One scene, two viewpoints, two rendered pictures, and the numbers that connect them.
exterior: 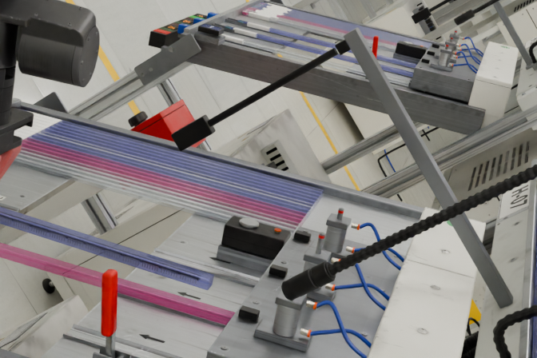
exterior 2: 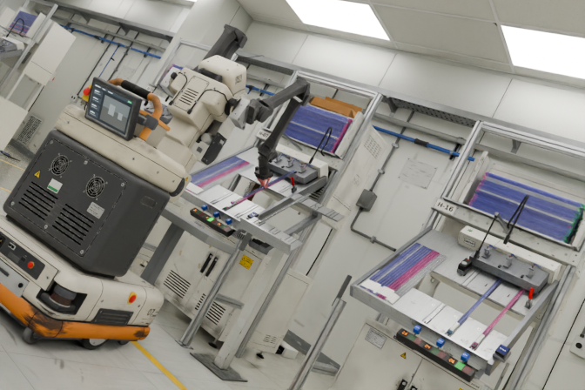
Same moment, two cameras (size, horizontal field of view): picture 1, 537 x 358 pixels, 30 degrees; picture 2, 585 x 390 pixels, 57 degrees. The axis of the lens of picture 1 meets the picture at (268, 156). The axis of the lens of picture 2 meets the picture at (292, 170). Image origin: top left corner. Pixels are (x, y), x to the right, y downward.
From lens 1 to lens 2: 2.84 m
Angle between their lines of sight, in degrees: 53
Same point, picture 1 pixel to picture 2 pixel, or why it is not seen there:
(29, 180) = (217, 189)
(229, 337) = (300, 175)
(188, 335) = (284, 183)
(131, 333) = (281, 187)
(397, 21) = not seen: outside the picture
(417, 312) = (303, 158)
